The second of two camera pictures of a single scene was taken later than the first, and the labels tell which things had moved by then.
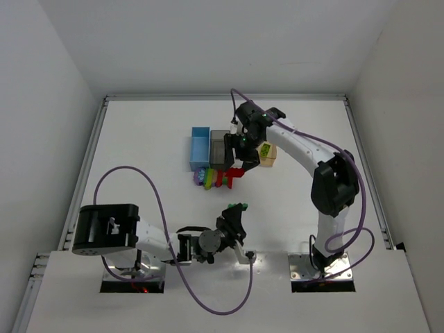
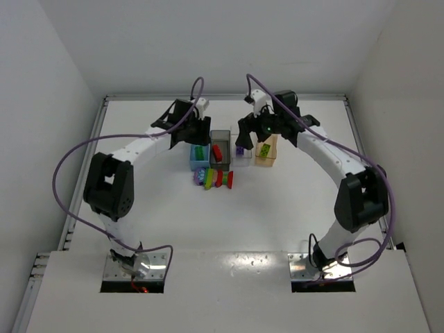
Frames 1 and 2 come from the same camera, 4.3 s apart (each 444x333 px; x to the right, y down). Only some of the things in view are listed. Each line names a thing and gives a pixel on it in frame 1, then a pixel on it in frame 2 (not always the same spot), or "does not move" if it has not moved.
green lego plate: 244,205 to 199,152
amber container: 268,153 does not move
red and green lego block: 233,173 to 217,152
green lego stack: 208,178 does not move
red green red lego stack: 225,178 does not move
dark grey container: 217,155 does not move
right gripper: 243,155 to 251,124
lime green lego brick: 264,150 does not move
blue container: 200,148 does not move
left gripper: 232,225 to 200,130
